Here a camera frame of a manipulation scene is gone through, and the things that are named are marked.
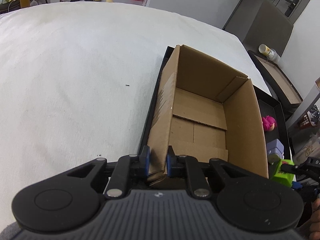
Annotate brown cardboard box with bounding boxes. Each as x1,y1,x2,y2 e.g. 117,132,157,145
146,44,270,183

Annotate pink dinosaur figurine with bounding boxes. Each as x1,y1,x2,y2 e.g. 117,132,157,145
261,115,277,132

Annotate black framed cardboard board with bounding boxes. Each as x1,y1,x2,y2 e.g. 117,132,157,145
247,50,303,113

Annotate black shallow tray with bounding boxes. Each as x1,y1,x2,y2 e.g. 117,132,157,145
139,45,292,173

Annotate black door handle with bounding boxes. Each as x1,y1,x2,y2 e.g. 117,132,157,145
284,0,299,17

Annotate person's right hand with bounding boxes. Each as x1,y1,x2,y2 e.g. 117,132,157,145
309,198,320,240

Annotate green cube toy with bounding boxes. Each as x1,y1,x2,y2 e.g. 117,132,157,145
268,159,294,187

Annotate lavender cube toy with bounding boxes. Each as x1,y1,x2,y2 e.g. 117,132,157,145
266,139,284,164

